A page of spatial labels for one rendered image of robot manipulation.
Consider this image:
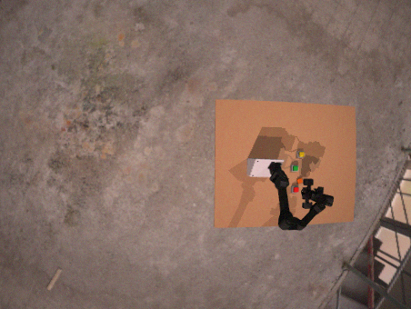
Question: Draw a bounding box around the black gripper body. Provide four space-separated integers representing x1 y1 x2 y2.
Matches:
302 178 314 209

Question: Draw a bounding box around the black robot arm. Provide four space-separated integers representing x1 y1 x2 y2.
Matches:
268 162 334 231

